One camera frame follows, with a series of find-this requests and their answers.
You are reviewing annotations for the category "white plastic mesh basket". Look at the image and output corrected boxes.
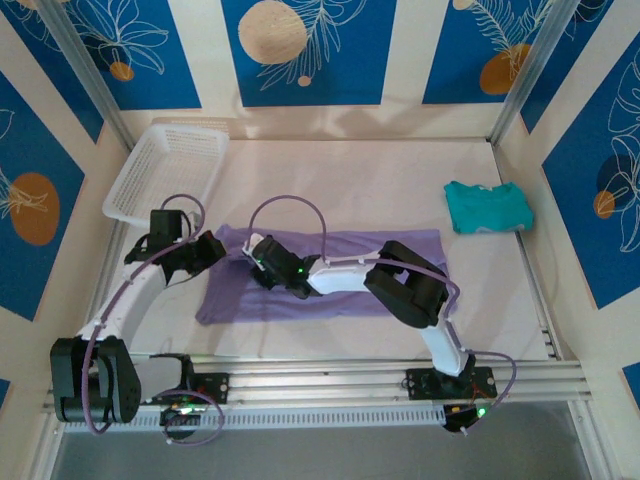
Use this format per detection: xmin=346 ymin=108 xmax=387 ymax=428
xmin=102 ymin=123 xmax=231 ymax=232

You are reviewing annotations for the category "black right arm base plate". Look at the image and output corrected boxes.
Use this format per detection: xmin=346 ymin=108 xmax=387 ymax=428
xmin=405 ymin=367 xmax=499 ymax=401

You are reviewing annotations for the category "white slotted cable duct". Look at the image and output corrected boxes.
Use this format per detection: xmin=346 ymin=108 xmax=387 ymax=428
xmin=62 ymin=405 xmax=449 ymax=434

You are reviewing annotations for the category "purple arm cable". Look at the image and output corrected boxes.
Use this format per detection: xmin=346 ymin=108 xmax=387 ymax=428
xmin=79 ymin=193 xmax=225 ymax=449
xmin=248 ymin=194 xmax=519 ymax=435

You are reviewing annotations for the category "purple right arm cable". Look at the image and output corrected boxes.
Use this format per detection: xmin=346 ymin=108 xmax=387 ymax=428
xmin=248 ymin=194 xmax=519 ymax=435

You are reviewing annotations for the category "aluminium frame post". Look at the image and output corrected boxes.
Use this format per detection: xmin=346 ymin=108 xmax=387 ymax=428
xmin=488 ymin=0 xmax=590 ymax=147
xmin=35 ymin=0 xmax=127 ymax=134

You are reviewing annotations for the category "control board with green light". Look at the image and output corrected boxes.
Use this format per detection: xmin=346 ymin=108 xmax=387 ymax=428
xmin=159 ymin=403 xmax=202 ymax=441
xmin=442 ymin=402 xmax=494 ymax=435

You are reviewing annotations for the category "teal folded t-shirt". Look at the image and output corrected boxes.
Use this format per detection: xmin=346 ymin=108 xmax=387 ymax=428
xmin=443 ymin=180 xmax=535 ymax=235

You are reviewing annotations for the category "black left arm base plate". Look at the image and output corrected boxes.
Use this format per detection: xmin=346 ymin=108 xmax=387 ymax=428
xmin=138 ymin=370 xmax=231 ymax=406

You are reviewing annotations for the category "aluminium mounting rail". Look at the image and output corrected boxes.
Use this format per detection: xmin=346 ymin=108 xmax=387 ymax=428
xmin=42 ymin=355 xmax=586 ymax=415

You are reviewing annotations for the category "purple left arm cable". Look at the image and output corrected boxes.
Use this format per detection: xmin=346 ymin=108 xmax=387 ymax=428
xmin=79 ymin=193 xmax=225 ymax=449

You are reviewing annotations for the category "purple t-shirt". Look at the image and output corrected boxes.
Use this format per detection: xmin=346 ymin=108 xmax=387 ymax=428
xmin=194 ymin=224 xmax=450 ymax=327

